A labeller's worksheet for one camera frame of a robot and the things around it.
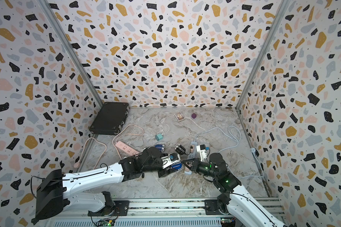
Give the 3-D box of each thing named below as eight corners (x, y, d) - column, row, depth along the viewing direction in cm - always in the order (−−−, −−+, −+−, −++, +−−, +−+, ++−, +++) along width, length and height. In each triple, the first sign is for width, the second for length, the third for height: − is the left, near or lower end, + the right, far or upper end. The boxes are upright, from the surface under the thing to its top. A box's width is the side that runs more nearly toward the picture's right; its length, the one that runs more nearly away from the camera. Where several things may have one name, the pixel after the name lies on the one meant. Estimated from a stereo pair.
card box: (178, 121, 116) (178, 119, 114) (174, 115, 120) (174, 113, 118) (184, 119, 117) (184, 117, 115) (180, 113, 122) (180, 111, 120)
